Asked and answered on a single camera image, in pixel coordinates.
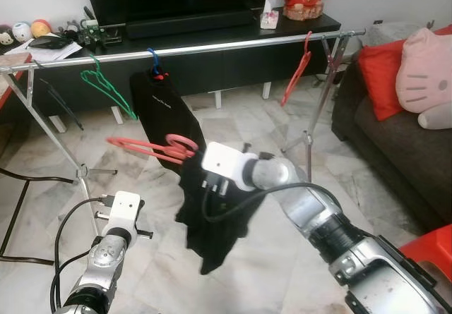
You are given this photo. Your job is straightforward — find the black knit garment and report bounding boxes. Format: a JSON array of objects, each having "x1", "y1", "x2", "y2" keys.
[{"x1": 175, "y1": 145, "x2": 273, "y2": 276}]

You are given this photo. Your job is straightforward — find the blue plastic hanger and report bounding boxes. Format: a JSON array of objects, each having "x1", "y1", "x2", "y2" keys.
[{"x1": 146, "y1": 47, "x2": 169, "y2": 80}]

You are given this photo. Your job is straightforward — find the red plastic hanger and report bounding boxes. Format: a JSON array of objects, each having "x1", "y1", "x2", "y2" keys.
[{"x1": 280, "y1": 32, "x2": 313, "y2": 108}]

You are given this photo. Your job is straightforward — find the black t-shirt with print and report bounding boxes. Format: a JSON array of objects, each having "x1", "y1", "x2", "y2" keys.
[{"x1": 129, "y1": 71, "x2": 206, "y2": 159}]

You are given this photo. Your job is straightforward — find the black tv console cabinet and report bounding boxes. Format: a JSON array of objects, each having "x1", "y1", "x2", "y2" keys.
[{"x1": 21, "y1": 12, "x2": 342, "y2": 114}]

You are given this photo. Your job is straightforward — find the red plastic stool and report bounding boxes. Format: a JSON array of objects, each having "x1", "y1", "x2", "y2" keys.
[{"x1": 399, "y1": 224, "x2": 452, "y2": 279}]

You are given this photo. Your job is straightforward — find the silver metal clothes rack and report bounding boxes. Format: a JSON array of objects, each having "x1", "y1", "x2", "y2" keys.
[{"x1": 0, "y1": 28, "x2": 368, "y2": 237}]

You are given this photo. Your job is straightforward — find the white pink tissue box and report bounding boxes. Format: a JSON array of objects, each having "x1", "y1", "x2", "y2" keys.
[{"x1": 259, "y1": 0, "x2": 280, "y2": 30}]

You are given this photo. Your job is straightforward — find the dark brown fabric sofa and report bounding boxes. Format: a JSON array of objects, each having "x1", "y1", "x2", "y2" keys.
[{"x1": 332, "y1": 46, "x2": 452, "y2": 230}]

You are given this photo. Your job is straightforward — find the red cushion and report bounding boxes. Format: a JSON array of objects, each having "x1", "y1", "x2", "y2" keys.
[{"x1": 357, "y1": 26, "x2": 452, "y2": 121}]

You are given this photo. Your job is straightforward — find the table with red edge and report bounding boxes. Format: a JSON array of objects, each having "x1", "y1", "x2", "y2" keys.
[{"x1": 0, "y1": 52, "x2": 32, "y2": 110}]

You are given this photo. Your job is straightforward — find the white paper sheets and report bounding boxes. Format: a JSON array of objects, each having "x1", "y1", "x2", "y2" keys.
[{"x1": 7, "y1": 37, "x2": 71, "y2": 62}]

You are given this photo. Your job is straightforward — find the black flat pouch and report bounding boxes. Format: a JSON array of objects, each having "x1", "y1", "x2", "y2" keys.
[{"x1": 28, "y1": 35, "x2": 68, "y2": 49}]

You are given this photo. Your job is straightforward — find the pink cat face cushion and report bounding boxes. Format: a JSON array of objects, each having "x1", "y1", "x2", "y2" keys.
[{"x1": 395, "y1": 27, "x2": 452, "y2": 110}]

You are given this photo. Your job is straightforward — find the orange round plush toy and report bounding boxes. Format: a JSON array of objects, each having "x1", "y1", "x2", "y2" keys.
[{"x1": 30, "y1": 19, "x2": 54, "y2": 40}]

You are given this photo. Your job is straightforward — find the side table with lace cloth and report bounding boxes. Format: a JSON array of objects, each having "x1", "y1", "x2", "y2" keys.
[{"x1": 364, "y1": 21, "x2": 428, "y2": 47}]

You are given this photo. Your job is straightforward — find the white round plush toy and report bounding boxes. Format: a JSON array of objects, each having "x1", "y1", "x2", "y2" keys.
[{"x1": 13, "y1": 21, "x2": 34, "y2": 43}]

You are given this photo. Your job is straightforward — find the brown round plush toy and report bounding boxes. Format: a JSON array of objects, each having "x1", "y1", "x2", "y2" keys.
[{"x1": 0, "y1": 25, "x2": 16, "y2": 45}]

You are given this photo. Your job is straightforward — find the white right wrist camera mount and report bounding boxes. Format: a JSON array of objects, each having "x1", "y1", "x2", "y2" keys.
[{"x1": 201, "y1": 143, "x2": 258, "y2": 191}]

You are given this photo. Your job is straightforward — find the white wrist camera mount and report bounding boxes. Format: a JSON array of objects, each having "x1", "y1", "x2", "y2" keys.
[
  {"x1": 106, "y1": 192, "x2": 142, "y2": 231},
  {"x1": 201, "y1": 143, "x2": 258, "y2": 191}
]

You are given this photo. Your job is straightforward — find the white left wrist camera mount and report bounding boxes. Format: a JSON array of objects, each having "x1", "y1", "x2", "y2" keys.
[{"x1": 106, "y1": 192, "x2": 142, "y2": 231}]

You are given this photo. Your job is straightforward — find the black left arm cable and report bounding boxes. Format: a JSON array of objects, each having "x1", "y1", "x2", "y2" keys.
[{"x1": 51, "y1": 198, "x2": 114, "y2": 311}]

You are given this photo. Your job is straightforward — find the black wire hanger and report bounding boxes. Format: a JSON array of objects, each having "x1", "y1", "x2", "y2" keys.
[{"x1": 39, "y1": 78, "x2": 84, "y2": 131}]

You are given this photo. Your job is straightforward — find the green wire hanger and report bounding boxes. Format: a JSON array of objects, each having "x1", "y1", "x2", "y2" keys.
[{"x1": 80, "y1": 53, "x2": 138, "y2": 121}]

